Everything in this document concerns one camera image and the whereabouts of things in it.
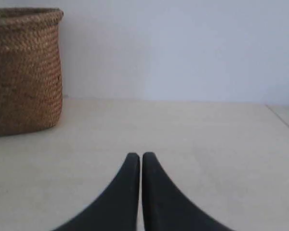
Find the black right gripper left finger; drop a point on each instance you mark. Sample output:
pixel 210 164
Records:
pixel 116 208

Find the brown woven wicker basket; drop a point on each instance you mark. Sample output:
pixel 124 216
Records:
pixel 31 85

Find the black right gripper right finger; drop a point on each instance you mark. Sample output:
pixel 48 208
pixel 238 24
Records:
pixel 165 207

